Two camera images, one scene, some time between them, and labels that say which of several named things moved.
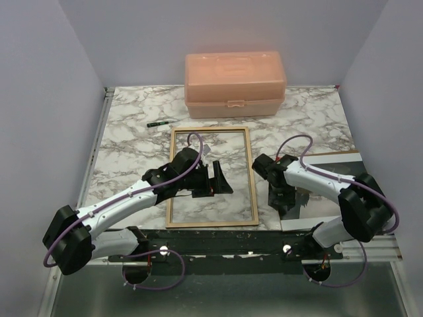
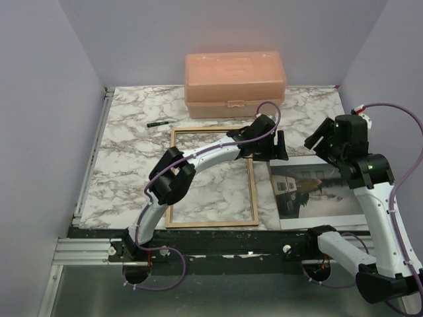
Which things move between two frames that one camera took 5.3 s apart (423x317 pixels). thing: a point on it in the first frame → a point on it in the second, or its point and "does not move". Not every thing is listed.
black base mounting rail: (227, 252) does not move
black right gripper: (287, 200) → (326, 129)
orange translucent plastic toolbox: (234, 84) does not move
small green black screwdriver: (155, 123) does not move
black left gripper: (221, 185) → (274, 152)
